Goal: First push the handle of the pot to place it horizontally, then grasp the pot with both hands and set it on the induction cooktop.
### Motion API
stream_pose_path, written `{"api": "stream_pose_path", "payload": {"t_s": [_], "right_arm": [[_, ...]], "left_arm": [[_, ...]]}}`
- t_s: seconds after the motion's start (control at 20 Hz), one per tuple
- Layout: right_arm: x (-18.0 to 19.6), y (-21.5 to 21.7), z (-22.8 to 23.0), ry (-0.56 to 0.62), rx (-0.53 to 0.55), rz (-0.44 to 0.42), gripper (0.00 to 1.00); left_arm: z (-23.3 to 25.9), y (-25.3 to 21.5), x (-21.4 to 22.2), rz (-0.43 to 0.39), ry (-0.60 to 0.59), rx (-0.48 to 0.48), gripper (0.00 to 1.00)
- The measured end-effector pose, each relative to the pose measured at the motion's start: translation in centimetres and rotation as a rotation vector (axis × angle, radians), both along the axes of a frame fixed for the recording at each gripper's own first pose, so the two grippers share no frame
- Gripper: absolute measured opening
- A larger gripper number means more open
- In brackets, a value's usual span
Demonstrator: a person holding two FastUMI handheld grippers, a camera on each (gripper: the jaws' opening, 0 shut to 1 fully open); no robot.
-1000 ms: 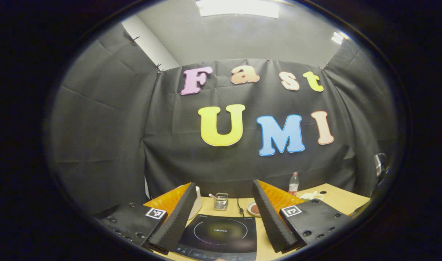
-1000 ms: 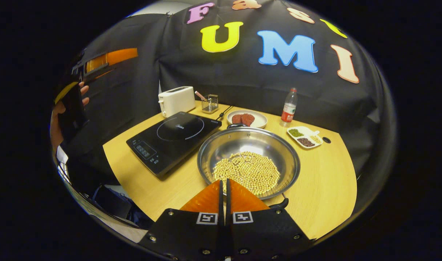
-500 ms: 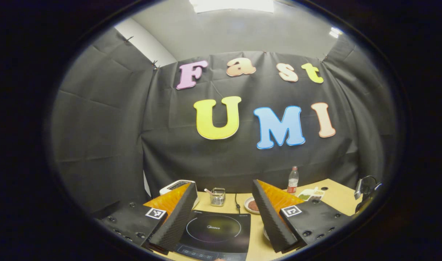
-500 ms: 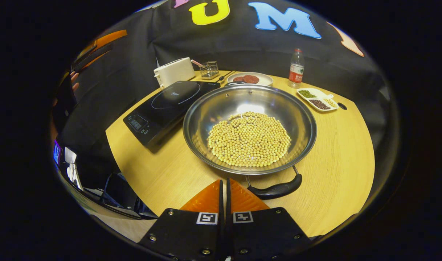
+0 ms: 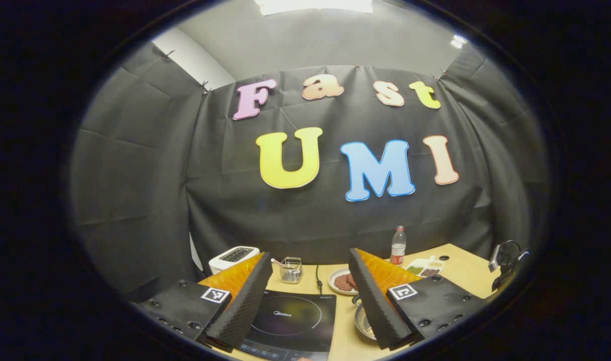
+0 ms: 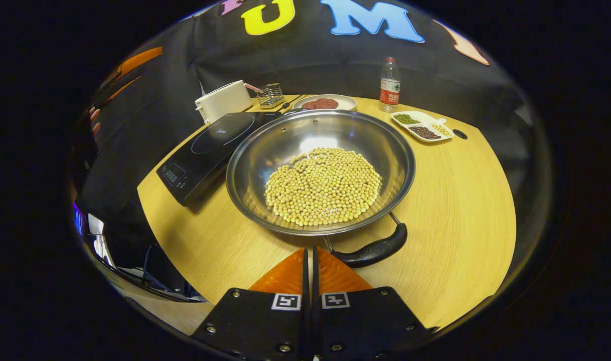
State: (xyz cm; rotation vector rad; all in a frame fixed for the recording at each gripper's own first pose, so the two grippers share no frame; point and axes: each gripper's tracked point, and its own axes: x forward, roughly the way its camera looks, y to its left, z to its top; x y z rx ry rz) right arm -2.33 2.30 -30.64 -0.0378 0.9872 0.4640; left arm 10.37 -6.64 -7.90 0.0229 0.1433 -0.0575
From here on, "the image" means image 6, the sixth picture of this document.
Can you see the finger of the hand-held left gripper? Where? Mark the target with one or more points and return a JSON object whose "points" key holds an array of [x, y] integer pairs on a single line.
{"points": [[122, 89], [140, 59]]}

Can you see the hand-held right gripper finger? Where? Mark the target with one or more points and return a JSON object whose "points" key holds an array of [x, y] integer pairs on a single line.
{"points": [[316, 321], [306, 321]]}

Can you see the black induction cooktop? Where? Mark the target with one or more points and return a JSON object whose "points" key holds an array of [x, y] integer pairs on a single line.
{"points": [[200, 160]]}

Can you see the white toaster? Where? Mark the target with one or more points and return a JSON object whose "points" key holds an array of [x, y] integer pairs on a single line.
{"points": [[225, 103]]}

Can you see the pink straw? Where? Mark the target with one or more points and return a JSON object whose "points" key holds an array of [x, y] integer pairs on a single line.
{"points": [[253, 87]]}

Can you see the heap of yellow soybeans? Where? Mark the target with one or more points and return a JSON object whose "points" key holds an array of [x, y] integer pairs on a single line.
{"points": [[323, 188]]}

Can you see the black backdrop cloth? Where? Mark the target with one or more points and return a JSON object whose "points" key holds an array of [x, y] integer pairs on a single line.
{"points": [[310, 65]]}

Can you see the red meat patties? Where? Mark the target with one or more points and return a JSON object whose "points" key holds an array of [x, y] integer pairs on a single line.
{"points": [[320, 104]]}

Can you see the round white plate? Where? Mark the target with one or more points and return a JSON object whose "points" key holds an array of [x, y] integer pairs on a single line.
{"points": [[346, 104]]}

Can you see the white divided dish of beans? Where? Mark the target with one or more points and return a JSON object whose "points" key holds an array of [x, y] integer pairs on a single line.
{"points": [[423, 128]]}

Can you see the clear plastic water bottle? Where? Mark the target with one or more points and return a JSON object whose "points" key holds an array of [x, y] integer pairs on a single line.
{"points": [[390, 90]]}

